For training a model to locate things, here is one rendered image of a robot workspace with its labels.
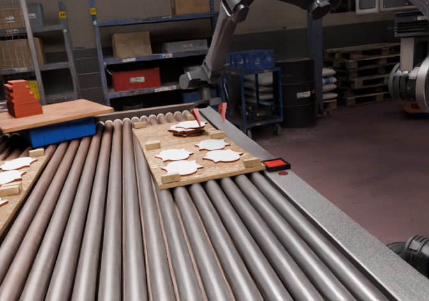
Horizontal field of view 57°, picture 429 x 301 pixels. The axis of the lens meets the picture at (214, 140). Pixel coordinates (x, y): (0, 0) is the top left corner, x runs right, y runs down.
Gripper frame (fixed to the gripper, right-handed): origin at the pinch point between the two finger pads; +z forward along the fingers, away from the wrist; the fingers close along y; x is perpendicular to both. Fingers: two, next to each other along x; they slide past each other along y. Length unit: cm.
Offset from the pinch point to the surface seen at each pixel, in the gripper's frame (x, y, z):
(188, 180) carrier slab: 31.6, 19.5, 17.7
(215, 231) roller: 61, 21, 29
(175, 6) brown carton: -376, -83, -189
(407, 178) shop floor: -136, -195, 72
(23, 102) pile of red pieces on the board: -55, 76, -30
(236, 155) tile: 20.2, -1.0, 14.0
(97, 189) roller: 21, 47, 15
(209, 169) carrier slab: 26.9, 11.0, 16.5
